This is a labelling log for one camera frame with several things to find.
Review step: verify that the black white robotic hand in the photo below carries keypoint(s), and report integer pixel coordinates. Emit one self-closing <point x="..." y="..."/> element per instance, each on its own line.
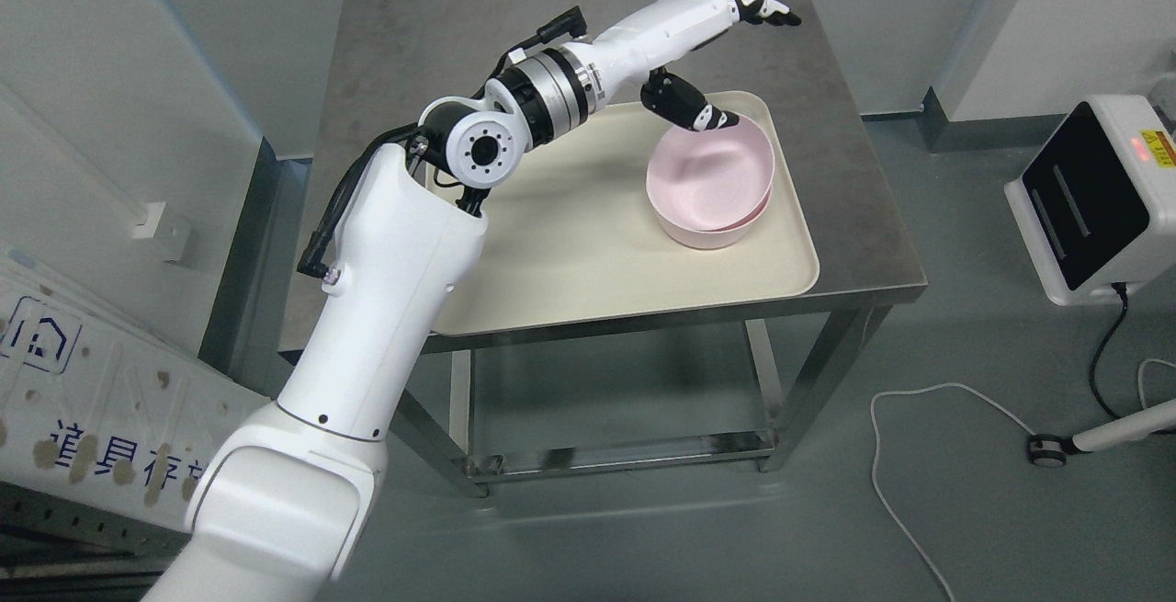
<point x="636" y="50"/>

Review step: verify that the pink bowl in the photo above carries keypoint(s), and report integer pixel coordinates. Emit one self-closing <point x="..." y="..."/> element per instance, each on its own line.
<point x="711" y="180"/>
<point x="713" y="239"/>

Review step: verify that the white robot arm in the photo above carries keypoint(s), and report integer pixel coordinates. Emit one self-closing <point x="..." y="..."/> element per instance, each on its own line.
<point x="281" y="506"/>

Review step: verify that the cream plastic tray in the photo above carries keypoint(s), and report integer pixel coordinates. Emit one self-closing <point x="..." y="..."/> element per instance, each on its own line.
<point x="572" y="238"/>

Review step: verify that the stainless steel table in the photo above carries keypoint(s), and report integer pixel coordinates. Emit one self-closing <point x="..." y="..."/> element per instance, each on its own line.
<point x="391" y="56"/>

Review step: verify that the white black device box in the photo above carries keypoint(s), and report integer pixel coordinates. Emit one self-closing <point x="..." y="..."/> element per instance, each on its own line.
<point x="1096" y="206"/>

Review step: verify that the white stand leg with caster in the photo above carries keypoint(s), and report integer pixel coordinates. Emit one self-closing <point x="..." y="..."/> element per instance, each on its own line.
<point x="1054" y="451"/>

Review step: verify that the white wall socket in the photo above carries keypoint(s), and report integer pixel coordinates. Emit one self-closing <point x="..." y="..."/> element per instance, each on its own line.
<point x="164" y="233"/>

